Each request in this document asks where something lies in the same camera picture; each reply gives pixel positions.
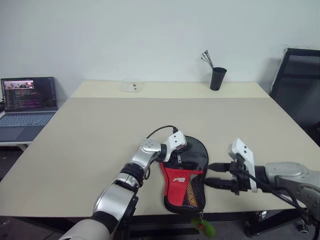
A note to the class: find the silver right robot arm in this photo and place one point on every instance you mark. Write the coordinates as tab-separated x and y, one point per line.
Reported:
285	172

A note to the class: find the green fuzzy zipper pendant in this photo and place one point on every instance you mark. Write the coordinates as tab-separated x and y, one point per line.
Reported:
207	228

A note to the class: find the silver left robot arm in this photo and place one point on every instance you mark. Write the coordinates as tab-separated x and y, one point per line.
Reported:
112	197

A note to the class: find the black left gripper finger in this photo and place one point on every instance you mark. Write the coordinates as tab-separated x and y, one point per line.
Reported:
180	160

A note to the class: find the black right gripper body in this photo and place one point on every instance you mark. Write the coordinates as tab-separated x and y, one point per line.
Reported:
241	180

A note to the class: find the black red paddle case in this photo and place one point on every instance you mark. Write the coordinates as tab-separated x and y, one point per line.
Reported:
178	191

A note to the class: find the clear plastic box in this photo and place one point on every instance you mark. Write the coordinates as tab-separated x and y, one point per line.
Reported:
132	86

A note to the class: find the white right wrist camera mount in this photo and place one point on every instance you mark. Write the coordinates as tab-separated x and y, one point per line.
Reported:
243	152

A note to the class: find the black table frame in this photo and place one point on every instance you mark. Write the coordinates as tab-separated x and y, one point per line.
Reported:
162	220

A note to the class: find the black mesh office chair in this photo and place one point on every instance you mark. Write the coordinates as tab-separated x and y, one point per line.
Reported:
297	90

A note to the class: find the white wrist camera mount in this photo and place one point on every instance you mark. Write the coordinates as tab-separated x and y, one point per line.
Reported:
175	141
243	152

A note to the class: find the black plastic cup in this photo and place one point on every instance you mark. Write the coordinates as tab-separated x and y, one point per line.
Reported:
218	78

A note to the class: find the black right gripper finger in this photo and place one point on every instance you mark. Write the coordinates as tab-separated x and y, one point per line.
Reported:
220	183
221	167

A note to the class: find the grey open laptop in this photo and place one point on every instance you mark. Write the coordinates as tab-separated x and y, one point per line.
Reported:
27	97

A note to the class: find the white side table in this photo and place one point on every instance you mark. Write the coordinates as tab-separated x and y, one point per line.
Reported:
15	145

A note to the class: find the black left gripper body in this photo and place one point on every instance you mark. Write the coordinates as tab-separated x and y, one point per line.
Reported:
185	148

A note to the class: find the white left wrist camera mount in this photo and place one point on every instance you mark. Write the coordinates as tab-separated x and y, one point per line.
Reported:
175	141

